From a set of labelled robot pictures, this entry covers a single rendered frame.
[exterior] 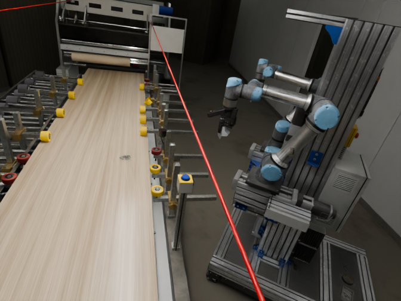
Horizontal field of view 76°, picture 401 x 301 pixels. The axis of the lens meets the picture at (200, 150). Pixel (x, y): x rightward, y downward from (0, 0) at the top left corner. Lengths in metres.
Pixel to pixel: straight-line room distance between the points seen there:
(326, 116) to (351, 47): 0.43
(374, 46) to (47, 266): 1.89
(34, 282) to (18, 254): 0.18
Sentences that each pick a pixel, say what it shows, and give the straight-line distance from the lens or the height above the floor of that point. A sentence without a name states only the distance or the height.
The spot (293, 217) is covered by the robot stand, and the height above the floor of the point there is 0.95.
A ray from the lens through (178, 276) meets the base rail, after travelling 1.55.
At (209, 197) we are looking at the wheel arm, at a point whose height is 0.83.
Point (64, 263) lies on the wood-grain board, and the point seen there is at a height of 0.90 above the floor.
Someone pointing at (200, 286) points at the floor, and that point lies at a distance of 2.36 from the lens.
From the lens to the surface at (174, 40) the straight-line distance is 4.11.
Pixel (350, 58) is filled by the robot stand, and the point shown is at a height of 1.85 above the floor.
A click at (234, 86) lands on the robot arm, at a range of 1.39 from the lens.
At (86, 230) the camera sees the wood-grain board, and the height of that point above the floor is 0.90.
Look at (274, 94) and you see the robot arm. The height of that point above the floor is 1.61.
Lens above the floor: 1.99
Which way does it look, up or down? 30 degrees down
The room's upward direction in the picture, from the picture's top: 10 degrees clockwise
